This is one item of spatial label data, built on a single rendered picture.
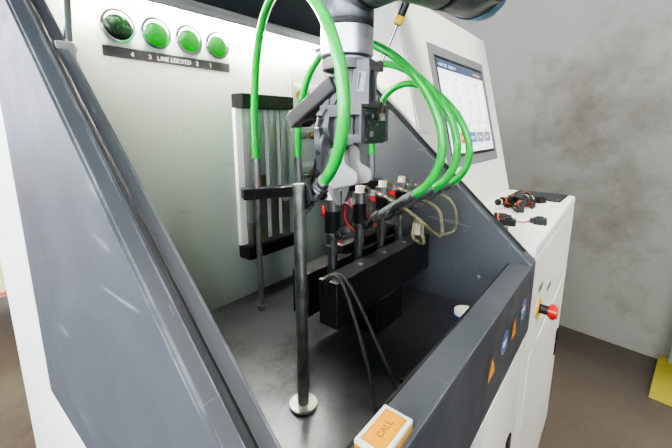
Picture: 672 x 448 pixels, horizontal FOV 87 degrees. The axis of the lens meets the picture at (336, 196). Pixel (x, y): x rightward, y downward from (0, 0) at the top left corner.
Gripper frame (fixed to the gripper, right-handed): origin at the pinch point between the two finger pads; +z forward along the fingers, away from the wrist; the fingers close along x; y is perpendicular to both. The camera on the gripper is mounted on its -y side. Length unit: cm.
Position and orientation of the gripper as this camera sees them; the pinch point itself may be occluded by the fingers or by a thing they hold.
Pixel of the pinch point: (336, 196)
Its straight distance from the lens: 56.3
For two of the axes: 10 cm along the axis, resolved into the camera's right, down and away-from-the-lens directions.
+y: 7.8, 1.2, -6.2
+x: 6.3, -1.5, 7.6
